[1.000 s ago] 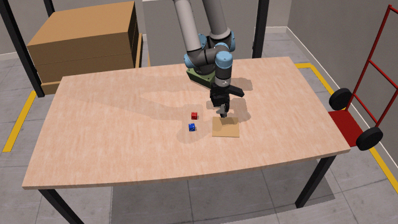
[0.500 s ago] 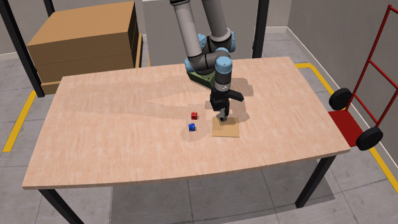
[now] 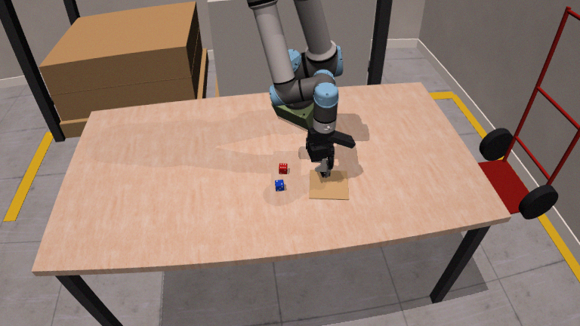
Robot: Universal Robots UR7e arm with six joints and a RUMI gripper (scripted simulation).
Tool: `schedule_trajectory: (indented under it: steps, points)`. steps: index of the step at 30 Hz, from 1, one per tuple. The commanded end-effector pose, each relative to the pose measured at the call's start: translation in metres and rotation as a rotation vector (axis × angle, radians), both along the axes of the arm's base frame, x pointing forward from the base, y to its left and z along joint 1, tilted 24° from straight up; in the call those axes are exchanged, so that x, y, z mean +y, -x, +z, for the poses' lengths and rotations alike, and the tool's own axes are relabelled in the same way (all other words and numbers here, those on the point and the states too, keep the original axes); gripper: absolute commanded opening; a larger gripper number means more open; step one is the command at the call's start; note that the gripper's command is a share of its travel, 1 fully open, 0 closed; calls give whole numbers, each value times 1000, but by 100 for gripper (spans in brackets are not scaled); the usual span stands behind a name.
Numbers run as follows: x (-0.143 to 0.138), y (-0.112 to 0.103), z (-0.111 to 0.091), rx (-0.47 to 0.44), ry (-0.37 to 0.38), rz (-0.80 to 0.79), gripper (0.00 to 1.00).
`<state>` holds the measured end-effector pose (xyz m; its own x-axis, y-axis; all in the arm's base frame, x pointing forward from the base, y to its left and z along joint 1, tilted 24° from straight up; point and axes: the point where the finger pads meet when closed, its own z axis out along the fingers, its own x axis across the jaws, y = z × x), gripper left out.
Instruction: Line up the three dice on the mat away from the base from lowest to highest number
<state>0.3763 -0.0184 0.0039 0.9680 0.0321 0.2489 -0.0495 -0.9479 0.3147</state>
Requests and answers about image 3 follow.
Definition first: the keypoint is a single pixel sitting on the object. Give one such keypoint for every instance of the red die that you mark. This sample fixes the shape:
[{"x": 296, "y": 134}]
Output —
[{"x": 283, "y": 168}]

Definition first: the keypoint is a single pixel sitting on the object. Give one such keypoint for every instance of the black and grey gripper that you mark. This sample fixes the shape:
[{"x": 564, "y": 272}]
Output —
[{"x": 320, "y": 150}]

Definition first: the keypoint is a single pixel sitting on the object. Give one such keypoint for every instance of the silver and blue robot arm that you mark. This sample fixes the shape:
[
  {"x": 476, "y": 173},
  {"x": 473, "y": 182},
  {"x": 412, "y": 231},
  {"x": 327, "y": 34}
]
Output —
[{"x": 323, "y": 56}]

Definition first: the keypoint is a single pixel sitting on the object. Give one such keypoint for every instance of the tan flat mat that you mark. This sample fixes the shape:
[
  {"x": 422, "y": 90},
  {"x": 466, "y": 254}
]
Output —
[{"x": 334, "y": 187}]

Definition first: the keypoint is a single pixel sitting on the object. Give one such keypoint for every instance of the blue die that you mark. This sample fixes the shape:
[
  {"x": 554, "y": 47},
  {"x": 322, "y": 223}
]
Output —
[{"x": 279, "y": 184}]

